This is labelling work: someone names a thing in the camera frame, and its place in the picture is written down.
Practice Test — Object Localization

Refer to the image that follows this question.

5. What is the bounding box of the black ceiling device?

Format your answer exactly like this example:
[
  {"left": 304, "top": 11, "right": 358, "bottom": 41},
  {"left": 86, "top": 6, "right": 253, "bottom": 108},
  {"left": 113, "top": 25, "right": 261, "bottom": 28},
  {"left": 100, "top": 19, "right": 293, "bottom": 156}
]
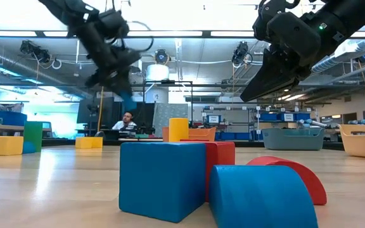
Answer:
[
  {"left": 155, "top": 48, "right": 170, "bottom": 66},
  {"left": 231, "top": 41, "right": 253, "bottom": 66},
  {"left": 19, "top": 40, "right": 52, "bottom": 64}
]

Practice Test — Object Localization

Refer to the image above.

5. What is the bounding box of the metal shelving rack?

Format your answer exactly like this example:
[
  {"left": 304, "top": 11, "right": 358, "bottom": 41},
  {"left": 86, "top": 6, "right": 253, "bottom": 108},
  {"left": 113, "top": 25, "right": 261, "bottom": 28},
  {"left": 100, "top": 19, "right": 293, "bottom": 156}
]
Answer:
[{"left": 191, "top": 101, "right": 318, "bottom": 142}]

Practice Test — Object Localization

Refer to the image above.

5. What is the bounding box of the blue half-cylinder block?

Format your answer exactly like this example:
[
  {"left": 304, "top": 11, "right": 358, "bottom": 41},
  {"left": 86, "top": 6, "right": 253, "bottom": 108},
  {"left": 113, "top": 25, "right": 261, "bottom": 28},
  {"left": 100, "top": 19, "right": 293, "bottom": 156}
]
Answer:
[
  {"left": 22, "top": 141, "right": 38, "bottom": 155},
  {"left": 208, "top": 164, "right": 319, "bottom": 228}
]

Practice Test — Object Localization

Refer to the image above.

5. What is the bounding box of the green tall block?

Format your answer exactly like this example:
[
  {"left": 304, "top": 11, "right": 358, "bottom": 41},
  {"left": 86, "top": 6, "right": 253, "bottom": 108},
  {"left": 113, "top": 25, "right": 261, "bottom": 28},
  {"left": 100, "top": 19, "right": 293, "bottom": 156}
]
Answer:
[{"left": 23, "top": 121, "right": 44, "bottom": 153}]

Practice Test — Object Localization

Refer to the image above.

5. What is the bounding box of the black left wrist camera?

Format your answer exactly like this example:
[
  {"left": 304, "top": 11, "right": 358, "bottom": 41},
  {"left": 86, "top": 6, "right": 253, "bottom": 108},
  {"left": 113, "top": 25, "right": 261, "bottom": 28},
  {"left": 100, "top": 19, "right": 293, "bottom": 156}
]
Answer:
[{"left": 98, "top": 9, "right": 129, "bottom": 41}]

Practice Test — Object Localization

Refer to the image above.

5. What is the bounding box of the orange plastic bin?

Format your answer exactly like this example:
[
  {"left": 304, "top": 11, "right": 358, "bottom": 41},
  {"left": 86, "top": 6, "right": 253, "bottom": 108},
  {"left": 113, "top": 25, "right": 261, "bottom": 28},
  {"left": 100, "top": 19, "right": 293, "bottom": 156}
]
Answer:
[{"left": 162, "top": 126, "right": 217, "bottom": 143}]

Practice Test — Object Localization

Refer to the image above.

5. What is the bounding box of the white cylindrical tank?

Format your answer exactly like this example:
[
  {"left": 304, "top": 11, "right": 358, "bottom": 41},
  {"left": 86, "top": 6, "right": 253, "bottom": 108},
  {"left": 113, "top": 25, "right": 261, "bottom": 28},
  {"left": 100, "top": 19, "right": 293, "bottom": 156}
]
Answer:
[{"left": 146, "top": 63, "right": 170, "bottom": 82}]

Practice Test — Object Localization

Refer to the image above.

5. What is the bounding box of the yellow plastic bin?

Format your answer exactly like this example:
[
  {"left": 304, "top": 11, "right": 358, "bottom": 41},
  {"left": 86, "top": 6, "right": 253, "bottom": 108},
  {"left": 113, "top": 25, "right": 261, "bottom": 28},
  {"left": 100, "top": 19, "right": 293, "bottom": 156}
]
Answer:
[{"left": 338, "top": 123, "right": 365, "bottom": 160}]

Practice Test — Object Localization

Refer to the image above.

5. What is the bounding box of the yellow cylinder block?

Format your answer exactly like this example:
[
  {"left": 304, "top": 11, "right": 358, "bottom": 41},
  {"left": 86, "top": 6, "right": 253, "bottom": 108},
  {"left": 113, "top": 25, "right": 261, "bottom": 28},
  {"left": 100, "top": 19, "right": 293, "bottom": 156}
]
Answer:
[{"left": 169, "top": 117, "right": 190, "bottom": 143}]

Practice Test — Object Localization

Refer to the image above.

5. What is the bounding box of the grey-blue plastic bin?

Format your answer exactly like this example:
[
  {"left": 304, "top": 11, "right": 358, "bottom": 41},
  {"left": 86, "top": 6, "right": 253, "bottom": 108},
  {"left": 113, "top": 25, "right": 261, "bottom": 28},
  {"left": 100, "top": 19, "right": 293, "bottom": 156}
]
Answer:
[{"left": 261, "top": 127, "right": 326, "bottom": 151}]

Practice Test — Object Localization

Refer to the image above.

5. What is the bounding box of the blue cube block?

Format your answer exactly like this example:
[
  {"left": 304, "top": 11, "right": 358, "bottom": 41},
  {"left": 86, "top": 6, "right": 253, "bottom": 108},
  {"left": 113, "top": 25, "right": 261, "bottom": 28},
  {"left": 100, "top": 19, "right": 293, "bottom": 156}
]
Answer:
[{"left": 118, "top": 141, "right": 207, "bottom": 224}]

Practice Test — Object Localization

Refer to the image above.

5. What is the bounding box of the blue storage crate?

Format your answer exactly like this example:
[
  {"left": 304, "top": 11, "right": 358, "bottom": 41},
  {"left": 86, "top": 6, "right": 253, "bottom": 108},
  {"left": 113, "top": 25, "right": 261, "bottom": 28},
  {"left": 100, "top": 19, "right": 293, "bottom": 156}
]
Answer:
[{"left": 0, "top": 110, "right": 28, "bottom": 127}]

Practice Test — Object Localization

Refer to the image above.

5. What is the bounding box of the dark computer monitor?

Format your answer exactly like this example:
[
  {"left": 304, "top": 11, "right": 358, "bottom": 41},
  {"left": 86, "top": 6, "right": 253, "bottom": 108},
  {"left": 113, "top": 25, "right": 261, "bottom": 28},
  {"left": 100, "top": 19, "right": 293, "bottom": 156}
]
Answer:
[{"left": 76, "top": 96, "right": 115, "bottom": 125}]

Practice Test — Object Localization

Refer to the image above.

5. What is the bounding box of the black overhead beam with lights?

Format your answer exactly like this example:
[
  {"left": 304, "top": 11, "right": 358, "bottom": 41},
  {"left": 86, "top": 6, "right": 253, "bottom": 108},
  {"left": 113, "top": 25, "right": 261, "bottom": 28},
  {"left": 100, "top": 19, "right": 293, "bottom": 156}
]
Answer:
[{"left": 0, "top": 29, "right": 365, "bottom": 40}]

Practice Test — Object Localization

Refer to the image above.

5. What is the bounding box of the black aluminium table frame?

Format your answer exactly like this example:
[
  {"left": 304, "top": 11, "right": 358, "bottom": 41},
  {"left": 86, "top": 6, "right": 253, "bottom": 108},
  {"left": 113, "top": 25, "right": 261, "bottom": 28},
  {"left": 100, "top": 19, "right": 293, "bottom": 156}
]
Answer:
[{"left": 0, "top": 138, "right": 345, "bottom": 151}]

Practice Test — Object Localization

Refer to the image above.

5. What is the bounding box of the grey panel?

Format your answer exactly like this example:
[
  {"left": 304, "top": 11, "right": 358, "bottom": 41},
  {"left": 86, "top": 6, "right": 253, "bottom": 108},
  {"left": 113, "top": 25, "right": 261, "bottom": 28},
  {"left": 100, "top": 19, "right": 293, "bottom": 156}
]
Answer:
[{"left": 153, "top": 103, "right": 189, "bottom": 137}]

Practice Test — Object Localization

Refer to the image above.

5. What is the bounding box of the silver ventilation duct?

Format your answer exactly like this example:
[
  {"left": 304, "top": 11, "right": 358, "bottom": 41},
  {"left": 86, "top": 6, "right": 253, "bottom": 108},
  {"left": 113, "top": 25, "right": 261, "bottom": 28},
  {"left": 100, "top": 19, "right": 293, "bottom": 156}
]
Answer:
[{"left": 311, "top": 39, "right": 365, "bottom": 73}]

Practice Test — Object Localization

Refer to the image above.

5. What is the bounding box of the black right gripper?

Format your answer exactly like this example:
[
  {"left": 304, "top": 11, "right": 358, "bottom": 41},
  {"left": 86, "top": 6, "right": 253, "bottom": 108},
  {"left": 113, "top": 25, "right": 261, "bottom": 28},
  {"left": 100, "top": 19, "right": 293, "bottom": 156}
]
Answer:
[{"left": 240, "top": 0, "right": 321, "bottom": 103}]

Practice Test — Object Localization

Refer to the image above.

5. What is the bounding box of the person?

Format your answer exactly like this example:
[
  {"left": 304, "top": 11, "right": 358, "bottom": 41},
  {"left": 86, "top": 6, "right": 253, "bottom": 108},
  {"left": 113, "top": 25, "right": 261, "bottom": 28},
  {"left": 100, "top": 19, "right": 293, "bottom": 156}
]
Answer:
[{"left": 112, "top": 111, "right": 138, "bottom": 131}]

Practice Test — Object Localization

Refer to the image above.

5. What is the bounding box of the yellow cube block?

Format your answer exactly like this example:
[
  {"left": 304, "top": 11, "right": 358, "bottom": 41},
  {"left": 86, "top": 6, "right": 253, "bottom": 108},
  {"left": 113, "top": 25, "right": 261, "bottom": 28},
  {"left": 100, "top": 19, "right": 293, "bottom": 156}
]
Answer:
[
  {"left": 75, "top": 136, "right": 104, "bottom": 149},
  {"left": 0, "top": 136, "right": 24, "bottom": 156}
]

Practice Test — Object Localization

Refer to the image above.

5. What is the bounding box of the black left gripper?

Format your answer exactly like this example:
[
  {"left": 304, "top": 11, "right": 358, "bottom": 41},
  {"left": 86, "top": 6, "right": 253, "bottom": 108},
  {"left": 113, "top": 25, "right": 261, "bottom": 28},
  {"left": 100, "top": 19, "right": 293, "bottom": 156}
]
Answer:
[{"left": 74, "top": 22, "right": 142, "bottom": 95}]

